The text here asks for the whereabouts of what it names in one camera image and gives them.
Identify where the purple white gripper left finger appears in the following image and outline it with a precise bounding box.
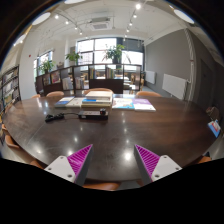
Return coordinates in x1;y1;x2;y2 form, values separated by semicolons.
45;144;93;186

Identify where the orange chair back left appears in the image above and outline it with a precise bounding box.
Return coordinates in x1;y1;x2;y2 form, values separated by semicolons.
46;91;64;97

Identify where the black power strip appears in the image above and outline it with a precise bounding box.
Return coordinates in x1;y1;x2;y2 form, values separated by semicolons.
78;111;108;120

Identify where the orange chair left side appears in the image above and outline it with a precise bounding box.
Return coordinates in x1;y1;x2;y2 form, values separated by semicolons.
5;135;20;150

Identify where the dark wooden bookshelf divider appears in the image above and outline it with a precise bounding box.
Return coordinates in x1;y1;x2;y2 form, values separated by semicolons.
35;63;141;95

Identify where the potted plant left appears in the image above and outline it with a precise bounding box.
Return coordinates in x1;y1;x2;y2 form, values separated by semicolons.
65;51;82;65

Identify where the blue book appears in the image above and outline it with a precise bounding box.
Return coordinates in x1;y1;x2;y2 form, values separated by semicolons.
54;97;72;107

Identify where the white wall radiator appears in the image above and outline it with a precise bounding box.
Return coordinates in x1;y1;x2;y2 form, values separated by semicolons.
162;74;187;100

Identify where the potted plant centre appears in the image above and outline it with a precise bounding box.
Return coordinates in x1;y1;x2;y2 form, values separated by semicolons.
103;44;125;64

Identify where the blue red box right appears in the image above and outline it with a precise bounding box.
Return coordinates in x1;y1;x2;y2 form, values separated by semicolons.
208;120;221;137

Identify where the stack of books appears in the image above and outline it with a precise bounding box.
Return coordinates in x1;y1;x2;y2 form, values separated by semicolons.
82;91;113;107

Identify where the purple white book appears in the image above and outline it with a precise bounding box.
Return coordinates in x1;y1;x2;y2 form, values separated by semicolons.
133;98;156;112

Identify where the potted plant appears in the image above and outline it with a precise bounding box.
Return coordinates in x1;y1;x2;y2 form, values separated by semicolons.
65;51;82;65
103;44;125;64

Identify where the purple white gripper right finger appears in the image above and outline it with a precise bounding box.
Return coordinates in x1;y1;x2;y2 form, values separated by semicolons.
134;145;181;185

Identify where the orange chair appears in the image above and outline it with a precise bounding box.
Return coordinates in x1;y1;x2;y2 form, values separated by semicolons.
83;88;114;95
83;182;121;191
136;91;162;97
5;135;20;150
46;91;64;97

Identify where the orange chair centre back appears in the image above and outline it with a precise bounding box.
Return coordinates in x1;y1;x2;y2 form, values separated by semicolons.
83;88;114;95

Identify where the orange chair near front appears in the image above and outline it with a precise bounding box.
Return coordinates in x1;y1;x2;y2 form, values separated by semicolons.
83;182;121;191

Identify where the orange chair back right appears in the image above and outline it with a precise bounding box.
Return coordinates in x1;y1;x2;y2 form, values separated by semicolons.
136;91;162;97

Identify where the ceiling air conditioner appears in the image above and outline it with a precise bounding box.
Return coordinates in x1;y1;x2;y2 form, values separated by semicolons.
88;17;111;31

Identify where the black cable with plug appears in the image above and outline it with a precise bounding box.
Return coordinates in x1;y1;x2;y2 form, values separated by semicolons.
44;112;80;123

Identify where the left wall bookshelf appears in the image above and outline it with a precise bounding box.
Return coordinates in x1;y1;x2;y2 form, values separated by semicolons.
0;64;22;113

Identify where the colourful picture book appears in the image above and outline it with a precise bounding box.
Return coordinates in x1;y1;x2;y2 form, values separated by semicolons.
112;98;134;110

